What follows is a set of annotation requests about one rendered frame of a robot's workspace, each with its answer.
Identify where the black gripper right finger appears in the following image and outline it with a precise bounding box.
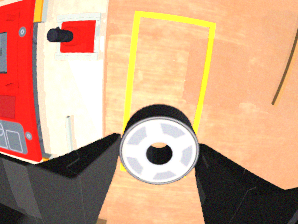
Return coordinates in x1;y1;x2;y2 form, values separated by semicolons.
194;144;298;224

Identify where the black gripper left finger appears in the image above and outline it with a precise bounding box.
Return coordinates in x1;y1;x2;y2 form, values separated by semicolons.
0;132;121;224

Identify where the yellow rectangular outline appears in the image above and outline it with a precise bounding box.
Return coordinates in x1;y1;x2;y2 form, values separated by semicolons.
124;11;216;133

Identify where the black and white wheel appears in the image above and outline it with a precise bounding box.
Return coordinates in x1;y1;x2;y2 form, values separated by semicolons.
118;104;200;185

